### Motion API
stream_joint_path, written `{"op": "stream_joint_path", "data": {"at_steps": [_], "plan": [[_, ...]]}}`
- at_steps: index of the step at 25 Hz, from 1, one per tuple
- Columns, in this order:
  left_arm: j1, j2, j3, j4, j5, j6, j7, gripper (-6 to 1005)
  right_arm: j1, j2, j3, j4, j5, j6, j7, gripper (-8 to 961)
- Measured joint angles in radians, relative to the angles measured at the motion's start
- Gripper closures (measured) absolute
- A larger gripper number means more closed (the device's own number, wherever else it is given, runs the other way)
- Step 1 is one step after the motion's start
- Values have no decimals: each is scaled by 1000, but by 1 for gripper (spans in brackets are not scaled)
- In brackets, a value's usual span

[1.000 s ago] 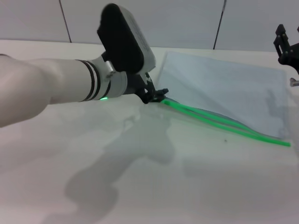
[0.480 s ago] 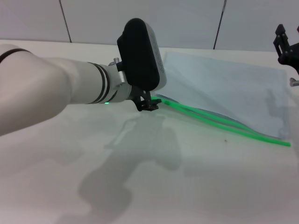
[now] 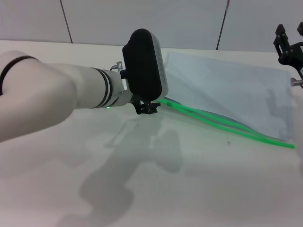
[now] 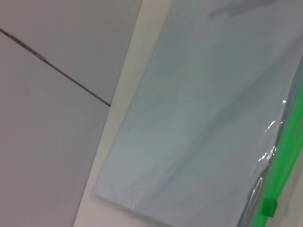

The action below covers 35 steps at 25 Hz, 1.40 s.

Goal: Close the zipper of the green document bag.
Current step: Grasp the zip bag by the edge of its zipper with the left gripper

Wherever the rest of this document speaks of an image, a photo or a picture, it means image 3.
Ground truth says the silver plug on right gripper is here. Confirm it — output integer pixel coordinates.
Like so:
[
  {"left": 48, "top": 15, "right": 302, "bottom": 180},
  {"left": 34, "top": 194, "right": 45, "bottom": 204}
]
[{"left": 289, "top": 77, "right": 303, "bottom": 87}]

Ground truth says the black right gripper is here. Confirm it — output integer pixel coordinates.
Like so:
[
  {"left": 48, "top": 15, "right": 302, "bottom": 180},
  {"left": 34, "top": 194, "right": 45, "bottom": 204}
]
[{"left": 273, "top": 21, "right": 303, "bottom": 79}]

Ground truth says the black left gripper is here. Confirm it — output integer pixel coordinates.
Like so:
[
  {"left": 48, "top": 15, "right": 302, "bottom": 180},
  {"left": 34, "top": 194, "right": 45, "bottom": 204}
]
[{"left": 134, "top": 94, "right": 160, "bottom": 115}]

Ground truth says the silver plug on gripper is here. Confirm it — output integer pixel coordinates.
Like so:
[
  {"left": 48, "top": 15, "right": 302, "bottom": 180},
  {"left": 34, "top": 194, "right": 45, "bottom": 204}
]
[
  {"left": 289, "top": 77, "right": 303, "bottom": 87},
  {"left": 109, "top": 61, "right": 124, "bottom": 71}
]

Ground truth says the black silver wrist camera box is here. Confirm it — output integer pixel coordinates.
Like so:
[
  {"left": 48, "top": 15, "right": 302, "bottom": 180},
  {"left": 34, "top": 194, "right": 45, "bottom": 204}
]
[{"left": 122, "top": 28, "right": 169, "bottom": 100}]

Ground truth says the clear document bag green zip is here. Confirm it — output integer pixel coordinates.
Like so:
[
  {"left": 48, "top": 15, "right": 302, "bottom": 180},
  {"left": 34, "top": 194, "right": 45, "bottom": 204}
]
[{"left": 157, "top": 52, "right": 296, "bottom": 150}]

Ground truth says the silver plug on left gripper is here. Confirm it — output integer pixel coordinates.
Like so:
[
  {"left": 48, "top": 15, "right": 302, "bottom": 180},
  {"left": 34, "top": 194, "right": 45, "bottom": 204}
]
[{"left": 109, "top": 61, "right": 124, "bottom": 71}]

